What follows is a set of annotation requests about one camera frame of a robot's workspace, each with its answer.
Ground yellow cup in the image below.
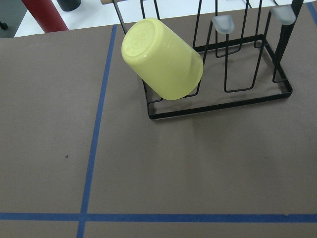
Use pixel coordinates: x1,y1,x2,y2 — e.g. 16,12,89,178
121,18,204,100

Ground black thermos bottle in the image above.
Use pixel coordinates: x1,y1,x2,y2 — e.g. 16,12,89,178
57,0,81,11

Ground red thermos bottle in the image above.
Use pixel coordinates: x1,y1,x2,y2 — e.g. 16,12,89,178
22,0,68,33

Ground black wire cup rack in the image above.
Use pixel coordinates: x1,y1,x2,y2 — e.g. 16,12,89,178
112,0,304,121

